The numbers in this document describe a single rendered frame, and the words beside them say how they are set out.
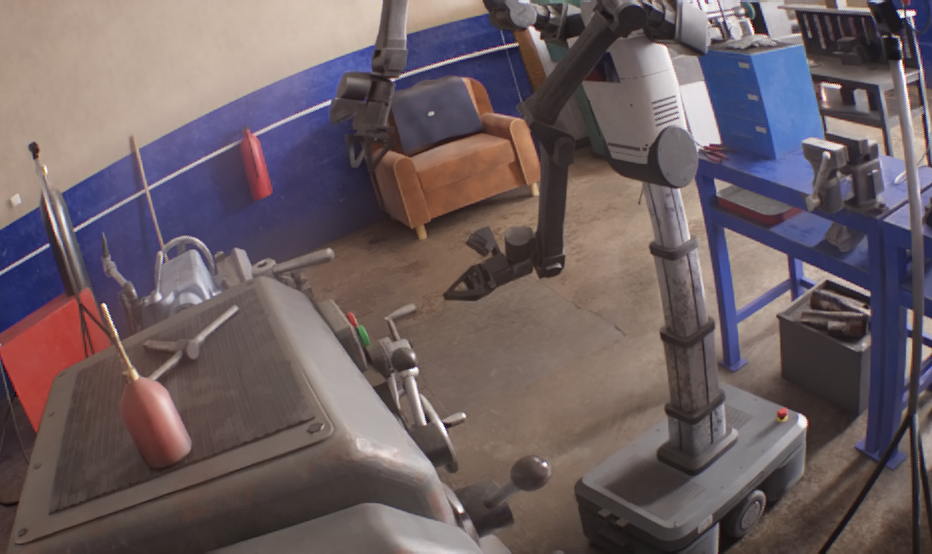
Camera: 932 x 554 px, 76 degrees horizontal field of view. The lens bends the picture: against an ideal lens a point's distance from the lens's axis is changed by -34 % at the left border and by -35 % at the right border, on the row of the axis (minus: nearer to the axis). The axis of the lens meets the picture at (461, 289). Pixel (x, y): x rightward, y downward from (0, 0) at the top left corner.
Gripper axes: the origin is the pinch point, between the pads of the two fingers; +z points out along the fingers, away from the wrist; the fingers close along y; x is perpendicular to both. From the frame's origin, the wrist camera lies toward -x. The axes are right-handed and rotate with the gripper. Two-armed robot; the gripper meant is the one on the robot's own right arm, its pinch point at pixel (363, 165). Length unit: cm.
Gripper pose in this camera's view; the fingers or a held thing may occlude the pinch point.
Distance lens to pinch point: 184.4
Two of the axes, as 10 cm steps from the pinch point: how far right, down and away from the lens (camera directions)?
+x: 8.6, 1.0, 5.0
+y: 4.8, 2.0, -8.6
